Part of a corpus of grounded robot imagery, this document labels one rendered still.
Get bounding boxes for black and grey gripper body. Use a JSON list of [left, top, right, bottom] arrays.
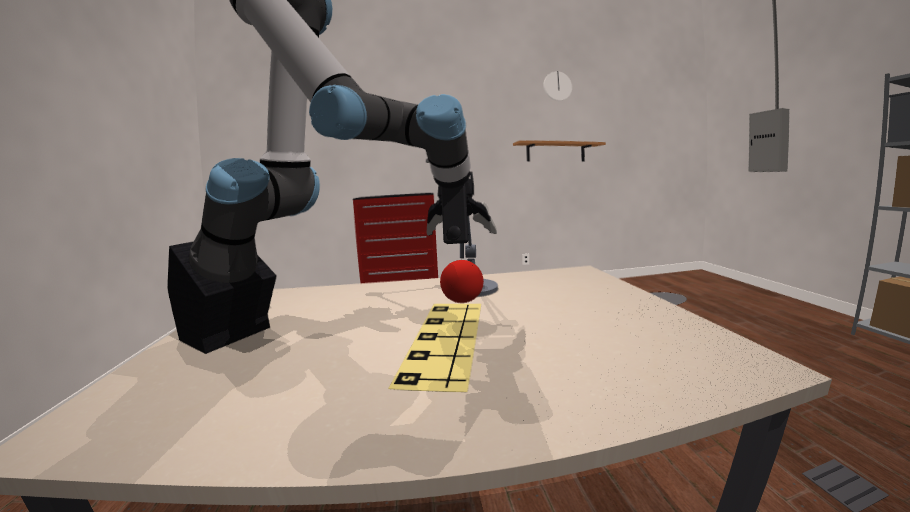
[[433, 171, 474, 216]]

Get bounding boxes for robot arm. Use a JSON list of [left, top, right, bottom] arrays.
[[189, 0, 470, 283]]

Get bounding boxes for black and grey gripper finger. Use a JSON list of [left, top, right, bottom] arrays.
[[472, 201, 497, 234], [427, 202, 443, 236]]

